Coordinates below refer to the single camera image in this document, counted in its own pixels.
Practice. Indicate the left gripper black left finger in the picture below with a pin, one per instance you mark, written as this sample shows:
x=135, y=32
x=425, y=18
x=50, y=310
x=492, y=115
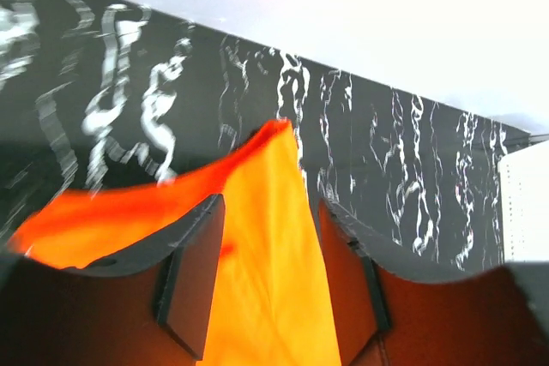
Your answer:
x=147, y=304

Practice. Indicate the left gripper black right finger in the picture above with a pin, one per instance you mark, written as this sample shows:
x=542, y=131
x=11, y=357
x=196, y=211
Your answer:
x=393, y=307

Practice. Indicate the orange t-shirt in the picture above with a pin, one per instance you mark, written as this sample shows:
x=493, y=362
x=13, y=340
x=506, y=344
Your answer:
x=271, y=303

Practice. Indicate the white plastic basket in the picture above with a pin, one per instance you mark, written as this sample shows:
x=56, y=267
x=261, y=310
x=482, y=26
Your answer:
x=525, y=209

